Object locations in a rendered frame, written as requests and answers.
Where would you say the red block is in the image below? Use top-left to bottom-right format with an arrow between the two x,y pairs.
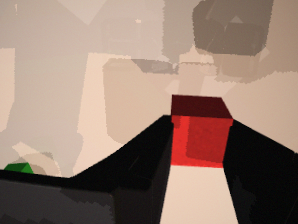
170,93 -> 233,168

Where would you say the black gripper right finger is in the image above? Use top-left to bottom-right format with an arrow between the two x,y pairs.
222,119 -> 298,224

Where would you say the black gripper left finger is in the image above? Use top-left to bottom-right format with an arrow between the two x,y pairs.
0,115 -> 173,224

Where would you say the green block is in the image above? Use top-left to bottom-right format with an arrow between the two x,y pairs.
3,163 -> 33,175

